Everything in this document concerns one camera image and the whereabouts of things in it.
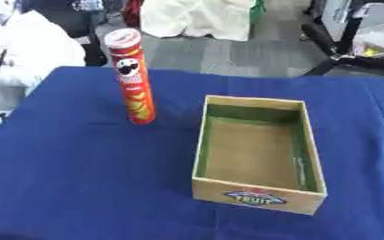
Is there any tan cardboard box green inside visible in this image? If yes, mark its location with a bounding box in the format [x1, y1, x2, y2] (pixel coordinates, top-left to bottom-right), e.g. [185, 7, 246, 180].
[190, 95, 329, 216]

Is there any red chip can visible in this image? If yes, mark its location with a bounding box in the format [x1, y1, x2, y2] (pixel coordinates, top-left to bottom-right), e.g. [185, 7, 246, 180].
[103, 27, 158, 125]

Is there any white cloth bundle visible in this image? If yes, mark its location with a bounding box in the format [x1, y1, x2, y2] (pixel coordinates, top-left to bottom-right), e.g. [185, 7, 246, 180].
[140, 0, 258, 42]

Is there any black metal stand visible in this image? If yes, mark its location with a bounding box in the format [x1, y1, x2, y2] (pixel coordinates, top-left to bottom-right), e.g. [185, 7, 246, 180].
[300, 0, 384, 77]

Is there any person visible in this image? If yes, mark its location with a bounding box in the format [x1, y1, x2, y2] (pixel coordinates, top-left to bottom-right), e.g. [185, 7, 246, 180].
[0, 0, 87, 109]

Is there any clear plastic bin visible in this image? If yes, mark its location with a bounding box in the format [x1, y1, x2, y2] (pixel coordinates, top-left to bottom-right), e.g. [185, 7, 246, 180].
[352, 21, 384, 59]

